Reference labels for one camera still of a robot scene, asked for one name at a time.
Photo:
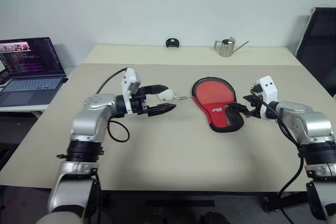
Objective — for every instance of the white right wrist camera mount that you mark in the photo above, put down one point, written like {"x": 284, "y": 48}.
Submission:
{"x": 269, "y": 90}

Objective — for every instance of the small black clamp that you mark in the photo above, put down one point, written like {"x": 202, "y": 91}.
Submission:
{"x": 172, "y": 43}

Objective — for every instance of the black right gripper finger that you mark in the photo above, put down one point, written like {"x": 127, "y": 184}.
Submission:
{"x": 240, "y": 107}
{"x": 250, "y": 98}

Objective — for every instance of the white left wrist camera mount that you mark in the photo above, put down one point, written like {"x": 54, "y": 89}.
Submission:
{"x": 130, "y": 77}

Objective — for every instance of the black metal table frame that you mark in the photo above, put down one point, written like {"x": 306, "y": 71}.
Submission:
{"x": 183, "y": 193}

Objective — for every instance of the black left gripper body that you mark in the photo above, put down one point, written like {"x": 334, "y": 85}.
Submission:
{"x": 139, "y": 103}

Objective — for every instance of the steel watering can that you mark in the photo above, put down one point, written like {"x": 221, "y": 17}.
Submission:
{"x": 225, "y": 49}

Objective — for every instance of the red and black paddle case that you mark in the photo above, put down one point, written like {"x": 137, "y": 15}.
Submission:
{"x": 216, "y": 116}

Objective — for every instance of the open blue laptop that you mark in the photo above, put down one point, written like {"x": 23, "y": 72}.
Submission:
{"x": 31, "y": 77}

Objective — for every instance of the red table tennis paddle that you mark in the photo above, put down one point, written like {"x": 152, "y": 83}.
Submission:
{"x": 215, "y": 91}

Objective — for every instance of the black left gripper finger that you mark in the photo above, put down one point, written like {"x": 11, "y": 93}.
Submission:
{"x": 161, "y": 108}
{"x": 157, "y": 88}

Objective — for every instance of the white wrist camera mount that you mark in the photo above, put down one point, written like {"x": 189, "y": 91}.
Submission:
{"x": 269, "y": 90}
{"x": 130, "y": 77}

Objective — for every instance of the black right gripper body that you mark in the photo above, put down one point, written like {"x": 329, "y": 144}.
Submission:
{"x": 256, "y": 106}

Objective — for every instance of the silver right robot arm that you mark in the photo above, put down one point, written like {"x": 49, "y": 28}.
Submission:
{"x": 312, "y": 121}

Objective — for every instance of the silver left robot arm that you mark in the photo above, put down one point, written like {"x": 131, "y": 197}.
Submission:
{"x": 89, "y": 119}

